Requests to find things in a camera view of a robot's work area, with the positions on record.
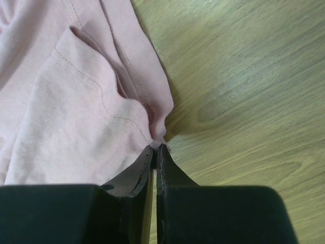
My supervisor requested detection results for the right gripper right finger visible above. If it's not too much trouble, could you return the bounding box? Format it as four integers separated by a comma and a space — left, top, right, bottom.
156, 145, 298, 243

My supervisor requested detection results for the dusty pink graphic t-shirt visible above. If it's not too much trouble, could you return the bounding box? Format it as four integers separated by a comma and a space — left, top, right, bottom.
1, 1, 173, 185

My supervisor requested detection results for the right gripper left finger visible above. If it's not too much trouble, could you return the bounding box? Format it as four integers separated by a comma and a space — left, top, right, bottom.
1, 147, 154, 243

